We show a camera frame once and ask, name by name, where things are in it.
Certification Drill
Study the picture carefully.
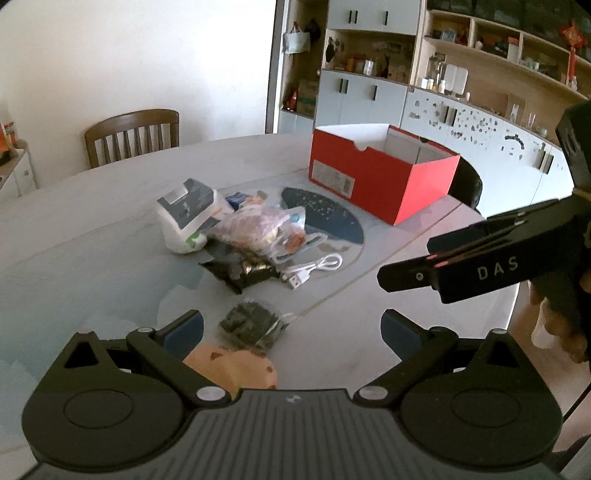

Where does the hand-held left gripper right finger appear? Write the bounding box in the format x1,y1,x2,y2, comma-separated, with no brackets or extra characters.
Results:
353,309,542,411

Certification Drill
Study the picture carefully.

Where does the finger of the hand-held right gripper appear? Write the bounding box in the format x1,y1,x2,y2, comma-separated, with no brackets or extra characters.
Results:
377,253,445,293
427,198,565,256

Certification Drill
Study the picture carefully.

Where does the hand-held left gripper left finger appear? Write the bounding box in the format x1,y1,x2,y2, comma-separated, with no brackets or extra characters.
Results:
46,308,231,411

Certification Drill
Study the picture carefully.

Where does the red cardboard shoe box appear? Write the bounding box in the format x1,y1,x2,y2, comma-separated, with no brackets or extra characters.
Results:
308,124,461,226

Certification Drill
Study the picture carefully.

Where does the grey white tissue pack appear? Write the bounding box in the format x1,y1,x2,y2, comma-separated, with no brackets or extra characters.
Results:
156,179,234,256

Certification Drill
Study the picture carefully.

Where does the white desktop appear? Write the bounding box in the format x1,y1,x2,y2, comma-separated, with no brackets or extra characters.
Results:
0,124,532,462

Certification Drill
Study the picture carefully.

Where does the person's right hand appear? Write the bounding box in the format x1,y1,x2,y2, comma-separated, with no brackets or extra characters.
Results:
529,277,591,366

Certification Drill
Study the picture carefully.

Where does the black chair back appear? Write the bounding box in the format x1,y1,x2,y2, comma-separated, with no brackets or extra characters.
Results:
418,137,483,210

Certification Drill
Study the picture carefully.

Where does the orange round bread packet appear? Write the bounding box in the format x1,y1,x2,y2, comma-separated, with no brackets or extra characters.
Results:
182,344,279,400

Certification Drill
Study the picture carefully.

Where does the dark green snack packet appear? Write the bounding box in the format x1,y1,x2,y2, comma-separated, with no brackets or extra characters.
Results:
218,300,298,356

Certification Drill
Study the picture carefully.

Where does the black snack packet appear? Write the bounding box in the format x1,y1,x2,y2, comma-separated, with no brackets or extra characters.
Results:
198,244,282,295

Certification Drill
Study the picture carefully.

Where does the clear printed table mat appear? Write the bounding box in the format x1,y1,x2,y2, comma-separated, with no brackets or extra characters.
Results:
0,167,478,402

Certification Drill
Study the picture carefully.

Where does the clear bag of snacks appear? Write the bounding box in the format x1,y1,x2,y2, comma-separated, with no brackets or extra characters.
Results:
210,203,296,254

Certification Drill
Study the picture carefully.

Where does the blue white orange carton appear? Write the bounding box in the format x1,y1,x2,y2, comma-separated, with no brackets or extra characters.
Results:
225,191,266,213

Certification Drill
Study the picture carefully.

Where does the red knot ornament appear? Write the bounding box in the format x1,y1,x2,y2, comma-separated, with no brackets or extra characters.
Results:
558,19,583,88

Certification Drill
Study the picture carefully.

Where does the brown wooden chair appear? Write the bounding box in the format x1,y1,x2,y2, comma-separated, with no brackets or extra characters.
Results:
84,109,180,169

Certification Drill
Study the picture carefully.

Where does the white side cabinet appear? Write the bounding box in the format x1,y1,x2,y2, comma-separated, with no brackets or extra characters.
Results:
0,141,38,199

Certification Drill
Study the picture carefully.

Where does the light hanging tote bag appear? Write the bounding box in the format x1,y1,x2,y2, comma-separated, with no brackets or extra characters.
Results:
283,25,311,55

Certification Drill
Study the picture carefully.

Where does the orange box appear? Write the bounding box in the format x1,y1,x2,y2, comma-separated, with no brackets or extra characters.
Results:
0,121,17,155

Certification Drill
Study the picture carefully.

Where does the white USB cable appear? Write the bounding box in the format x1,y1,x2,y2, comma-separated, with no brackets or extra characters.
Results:
281,253,343,291

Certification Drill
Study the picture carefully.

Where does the wooden wall shelf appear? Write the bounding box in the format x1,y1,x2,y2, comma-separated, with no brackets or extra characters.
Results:
418,9,591,102

